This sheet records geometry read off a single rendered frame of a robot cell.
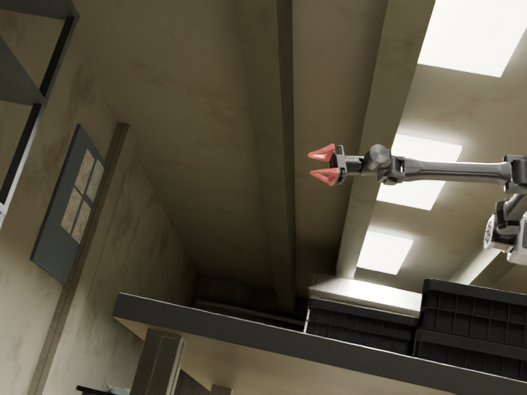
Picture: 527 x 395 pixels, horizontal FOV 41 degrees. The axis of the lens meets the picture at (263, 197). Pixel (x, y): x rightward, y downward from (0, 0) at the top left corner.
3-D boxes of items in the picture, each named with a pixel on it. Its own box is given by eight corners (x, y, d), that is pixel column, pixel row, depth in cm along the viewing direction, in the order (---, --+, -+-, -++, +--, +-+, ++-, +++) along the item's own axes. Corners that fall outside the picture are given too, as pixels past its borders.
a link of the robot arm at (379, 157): (394, 186, 210) (394, 160, 213) (409, 172, 200) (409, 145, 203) (356, 181, 208) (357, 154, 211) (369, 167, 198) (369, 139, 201)
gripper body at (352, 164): (341, 172, 202) (365, 174, 203) (336, 144, 207) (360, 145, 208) (335, 185, 207) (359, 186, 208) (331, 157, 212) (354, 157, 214)
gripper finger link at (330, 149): (312, 161, 202) (343, 163, 203) (310, 142, 205) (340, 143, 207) (307, 175, 207) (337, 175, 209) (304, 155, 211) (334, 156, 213)
